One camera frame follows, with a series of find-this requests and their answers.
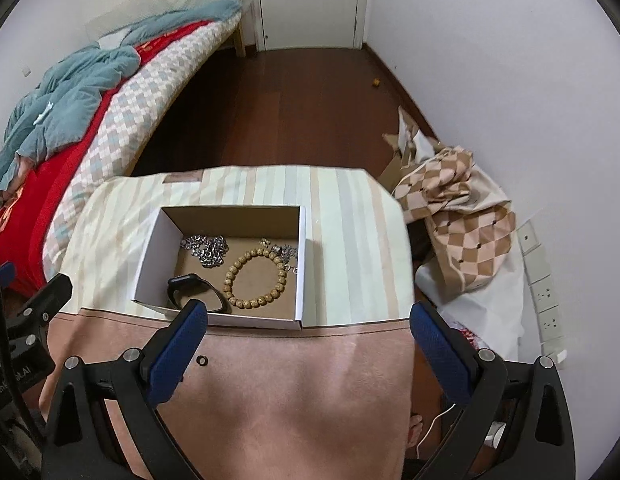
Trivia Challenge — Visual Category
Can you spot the red blanket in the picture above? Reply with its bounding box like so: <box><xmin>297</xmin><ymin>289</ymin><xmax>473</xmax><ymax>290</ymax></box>
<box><xmin>0</xmin><ymin>20</ymin><xmax>210</xmax><ymax>297</ymax></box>

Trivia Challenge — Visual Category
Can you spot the white cable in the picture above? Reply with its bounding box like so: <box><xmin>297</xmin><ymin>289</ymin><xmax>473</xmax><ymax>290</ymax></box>
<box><xmin>415</xmin><ymin>401</ymin><xmax>459</xmax><ymax>461</ymax></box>

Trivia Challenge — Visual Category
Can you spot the checkered beige cloth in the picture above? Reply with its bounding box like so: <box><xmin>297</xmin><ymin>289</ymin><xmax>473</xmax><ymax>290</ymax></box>
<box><xmin>392</xmin><ymin>146</ymin><xmax>516</xmax><ymax>294</ymax></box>

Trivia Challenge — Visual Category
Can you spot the white wall power strip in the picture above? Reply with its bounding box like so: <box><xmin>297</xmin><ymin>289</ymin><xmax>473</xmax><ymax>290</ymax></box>
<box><xmin>517</xmin><ymin>219</ymin><xmax>567</xmax><ymax>367</ymax></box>

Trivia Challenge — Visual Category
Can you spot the crumpled brown cardboard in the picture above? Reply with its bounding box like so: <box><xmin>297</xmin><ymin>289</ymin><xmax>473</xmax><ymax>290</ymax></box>
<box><xmin>378</xmin><ymin>106</ymin><xmax>442</xmax><ymax>192</ymax></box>

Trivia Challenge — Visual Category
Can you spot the thick silver curb chain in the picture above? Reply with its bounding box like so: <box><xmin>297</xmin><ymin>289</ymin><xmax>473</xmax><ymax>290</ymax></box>
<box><xmin>178</xmin><ymin>233</ymin><xmax>231</xmax><ymax>269</ymax></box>

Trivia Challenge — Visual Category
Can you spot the checkered bed quilt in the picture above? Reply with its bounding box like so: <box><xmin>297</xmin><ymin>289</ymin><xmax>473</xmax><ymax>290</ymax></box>
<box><xmin>33</xmin><ymin>12</ymin><xmax>241</xmax><ymax>284</ymax></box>

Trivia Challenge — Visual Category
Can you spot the striped cream table cloth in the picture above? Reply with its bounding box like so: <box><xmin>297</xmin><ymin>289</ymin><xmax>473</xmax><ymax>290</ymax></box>
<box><xmin>60</xmin><ymin>166</ymin><xmax>414</xmax><ymax>326</ymax></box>

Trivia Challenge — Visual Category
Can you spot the wooden bead bracelet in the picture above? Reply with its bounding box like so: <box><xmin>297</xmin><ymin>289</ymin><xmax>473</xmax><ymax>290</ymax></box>
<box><xmin>222</xmin><ymin>247</ymin><xmax>289</xmax><ymax>310</ymax></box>

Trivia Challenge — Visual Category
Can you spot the black smart band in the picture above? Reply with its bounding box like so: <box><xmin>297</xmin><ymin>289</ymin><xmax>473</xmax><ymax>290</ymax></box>
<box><xmin>167</xmin><ymin>273</ymin><xmax>232</xmax><ymax>314</ymax></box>

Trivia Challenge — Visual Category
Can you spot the teal blue blanket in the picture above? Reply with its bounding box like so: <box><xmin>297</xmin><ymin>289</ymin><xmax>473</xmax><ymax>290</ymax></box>
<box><xmin>0</xmin><ymin>0</ymin><xmax>241</xmax><ymax>205</ymax></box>

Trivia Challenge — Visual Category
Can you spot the white cardboard box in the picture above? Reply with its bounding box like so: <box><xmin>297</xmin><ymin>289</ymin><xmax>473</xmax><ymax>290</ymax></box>
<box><xmin>131</xmin><ymin>205</ymin><xmax>307</xmax><ymax>330</ymax></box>

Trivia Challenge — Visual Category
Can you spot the white door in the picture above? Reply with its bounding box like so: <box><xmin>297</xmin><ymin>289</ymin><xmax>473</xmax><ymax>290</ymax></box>
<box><xmin>255</xmin><ymin>0</ymin><xmax>367</xmax><ymax>51</ymax></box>

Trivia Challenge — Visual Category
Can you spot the wooden bed frame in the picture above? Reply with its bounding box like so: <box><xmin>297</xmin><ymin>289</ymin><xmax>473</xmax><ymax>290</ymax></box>
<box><xmin>232</xmin><ymin>26</ymin><xmax>247</xmax><ymax>58</ymax></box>

